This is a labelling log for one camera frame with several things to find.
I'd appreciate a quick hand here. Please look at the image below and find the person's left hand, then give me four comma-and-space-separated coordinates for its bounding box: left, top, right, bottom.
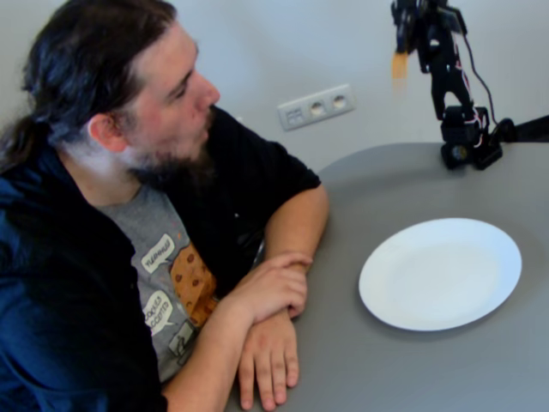
237, 309, 300, 411

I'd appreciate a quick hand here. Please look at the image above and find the person's right hand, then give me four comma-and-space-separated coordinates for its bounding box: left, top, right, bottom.
218, 251, 314, 328

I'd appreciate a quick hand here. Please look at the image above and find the white round plate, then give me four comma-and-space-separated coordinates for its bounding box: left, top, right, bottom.
358, 217, 523, 332

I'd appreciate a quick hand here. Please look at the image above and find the person's right forearm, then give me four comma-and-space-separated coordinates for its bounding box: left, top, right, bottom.
160, 300, 255, 412

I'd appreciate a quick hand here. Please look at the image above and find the white wall socket panel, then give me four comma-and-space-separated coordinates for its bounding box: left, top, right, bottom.
276, 83, 358, 132

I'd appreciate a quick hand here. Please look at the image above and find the orange plastic fork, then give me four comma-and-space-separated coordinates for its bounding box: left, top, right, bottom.
391, 50, 409, 94

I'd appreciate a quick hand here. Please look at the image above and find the person's left forearm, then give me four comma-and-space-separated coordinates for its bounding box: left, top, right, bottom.
264, 184, 331, 271

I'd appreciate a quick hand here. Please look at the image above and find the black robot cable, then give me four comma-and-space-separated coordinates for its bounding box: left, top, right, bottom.
462, 33, 499, 128

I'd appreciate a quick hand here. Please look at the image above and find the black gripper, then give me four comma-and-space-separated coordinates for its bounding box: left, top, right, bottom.
389, 0, 431, 57

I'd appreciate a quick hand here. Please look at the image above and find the bearded man in dark shirt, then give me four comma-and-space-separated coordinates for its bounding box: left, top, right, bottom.
0, 0, 323, 412

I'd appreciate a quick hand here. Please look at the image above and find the black table clamp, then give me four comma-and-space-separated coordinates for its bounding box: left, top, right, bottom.
492, 118, 517, 148

